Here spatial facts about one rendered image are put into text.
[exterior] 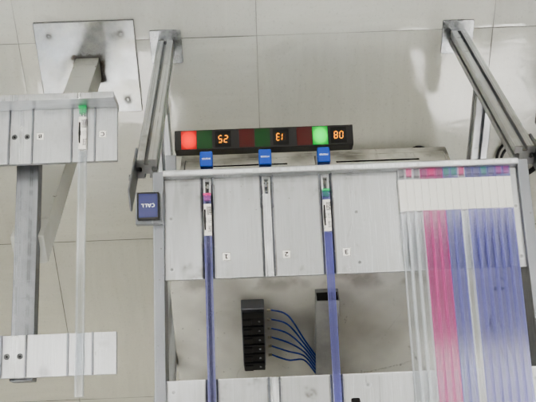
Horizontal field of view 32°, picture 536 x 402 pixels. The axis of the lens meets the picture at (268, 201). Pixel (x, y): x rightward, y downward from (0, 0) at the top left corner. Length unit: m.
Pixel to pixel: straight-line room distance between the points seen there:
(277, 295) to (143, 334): 0.94
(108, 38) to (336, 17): 0.57
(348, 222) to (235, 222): 0.21
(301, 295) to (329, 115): 0.64
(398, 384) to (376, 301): 0.40
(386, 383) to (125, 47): 1.15
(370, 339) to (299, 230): 0.48
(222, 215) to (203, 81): 0.78
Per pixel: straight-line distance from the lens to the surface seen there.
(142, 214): 1.70
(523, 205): 1.79
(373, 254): 1.73
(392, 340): 2.14
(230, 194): 1.75
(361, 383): 1.69
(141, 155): 1.85
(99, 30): 2.41
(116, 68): 2.45
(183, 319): 2.07
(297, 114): 2.50
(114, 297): 2.83
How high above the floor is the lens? 2.24
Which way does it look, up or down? 59 degrees down
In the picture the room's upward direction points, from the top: 176 degrees clockwise
